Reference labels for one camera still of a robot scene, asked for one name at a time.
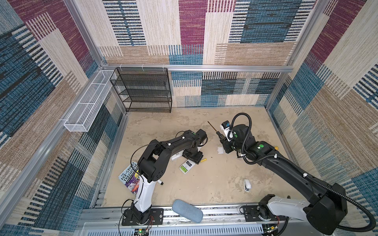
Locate black yellow screwdriver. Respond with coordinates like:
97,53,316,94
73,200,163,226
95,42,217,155
208,122,225,143

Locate colourful paperback book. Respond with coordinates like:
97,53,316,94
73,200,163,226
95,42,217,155
118,162,140,195

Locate red remote control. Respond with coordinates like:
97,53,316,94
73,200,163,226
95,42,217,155
179,160,196,174

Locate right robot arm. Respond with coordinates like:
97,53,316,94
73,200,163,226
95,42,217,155
217,113,377,235

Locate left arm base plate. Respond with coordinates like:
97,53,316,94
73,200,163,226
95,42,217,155
121,208,164,226

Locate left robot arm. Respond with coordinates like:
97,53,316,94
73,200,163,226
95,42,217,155
121,129,207,225

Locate black wire shelf rack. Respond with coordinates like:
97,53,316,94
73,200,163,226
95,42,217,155
110,67,173,113

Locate white wire mesh basket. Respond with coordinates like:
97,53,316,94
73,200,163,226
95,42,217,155
64,70,114,132

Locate blue grey oval pouch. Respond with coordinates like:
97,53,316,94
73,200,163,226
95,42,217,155
172,200,203,223

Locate white remote control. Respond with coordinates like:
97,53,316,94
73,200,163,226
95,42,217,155
170,150,184,160

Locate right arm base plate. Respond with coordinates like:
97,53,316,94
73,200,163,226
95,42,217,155
239,205,286,222

